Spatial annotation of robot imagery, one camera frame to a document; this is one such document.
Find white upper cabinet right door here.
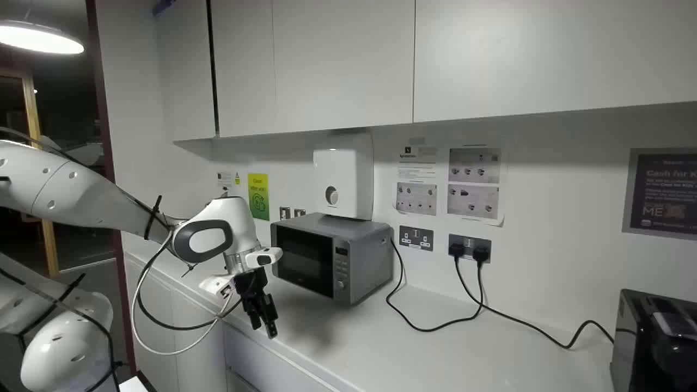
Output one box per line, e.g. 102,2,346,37
414,0,697,123

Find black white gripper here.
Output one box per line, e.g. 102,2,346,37
200,247,284,339

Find black microwave power cable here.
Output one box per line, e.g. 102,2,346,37
384,238,488,336

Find white upper cabinet left door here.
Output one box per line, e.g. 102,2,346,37
212,0,416,138

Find white paper instruction signs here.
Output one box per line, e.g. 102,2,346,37
395,147,502,224

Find white lower cabinet front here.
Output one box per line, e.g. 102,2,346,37
134,258,356,392

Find double wall socket with plugs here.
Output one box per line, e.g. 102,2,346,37
450,235,493,263

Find yellow green wall sticker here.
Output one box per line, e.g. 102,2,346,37
249,175,271,221

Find white wall dispenser box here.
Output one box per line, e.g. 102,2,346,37
315,148,358,218

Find dark framed wall notice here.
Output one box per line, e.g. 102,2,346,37
623,148,697,239

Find white cabinet door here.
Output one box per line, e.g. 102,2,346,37
212,0,416,138
414,0,697,123

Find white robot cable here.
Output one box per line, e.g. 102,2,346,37
128,231,236,360

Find silver grey microwave oven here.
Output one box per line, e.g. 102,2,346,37
271,213,395,307

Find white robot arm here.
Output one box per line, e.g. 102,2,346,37
0,140,282,392

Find round ceiling lamp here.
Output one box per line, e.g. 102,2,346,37
0,19,85,56

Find black toaster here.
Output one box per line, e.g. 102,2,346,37
610,290,697,392

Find silver double wall socket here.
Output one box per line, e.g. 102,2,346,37
398,226,434,250

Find black toaster power cable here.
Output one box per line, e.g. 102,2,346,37
453,253,620,354

